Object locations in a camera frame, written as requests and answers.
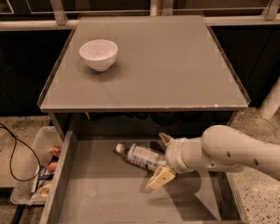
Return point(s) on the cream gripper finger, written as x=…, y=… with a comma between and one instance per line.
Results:
x=166, y=139
x=162, y=176

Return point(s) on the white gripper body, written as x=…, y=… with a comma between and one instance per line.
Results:
x=173, y=155

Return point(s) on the blue plastic bottle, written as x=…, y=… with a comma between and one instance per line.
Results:
x=143, y=157

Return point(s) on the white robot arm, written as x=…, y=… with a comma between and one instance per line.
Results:
x=220, y=149

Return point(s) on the open grey drawer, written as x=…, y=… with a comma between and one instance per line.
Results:
x=92, y=185

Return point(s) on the orange bottle in bin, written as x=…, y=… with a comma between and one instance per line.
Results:
x=55, y=151

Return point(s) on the grey cabinet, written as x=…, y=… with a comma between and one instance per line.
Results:
x=164, y=64

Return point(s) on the white ceramic bowl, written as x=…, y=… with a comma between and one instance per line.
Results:
x=99, y=54

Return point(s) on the red item in bin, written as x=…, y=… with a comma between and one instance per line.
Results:
x=52, y=167

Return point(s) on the dark packet in bin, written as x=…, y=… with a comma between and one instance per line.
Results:
x=43, y=177

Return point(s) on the clear plastic bin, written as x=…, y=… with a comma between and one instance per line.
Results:
x=45, y=139

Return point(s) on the yellow item in bin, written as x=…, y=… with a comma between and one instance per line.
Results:
x=43, y=191

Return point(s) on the white metal railing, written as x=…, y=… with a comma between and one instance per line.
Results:
x=25, y=15

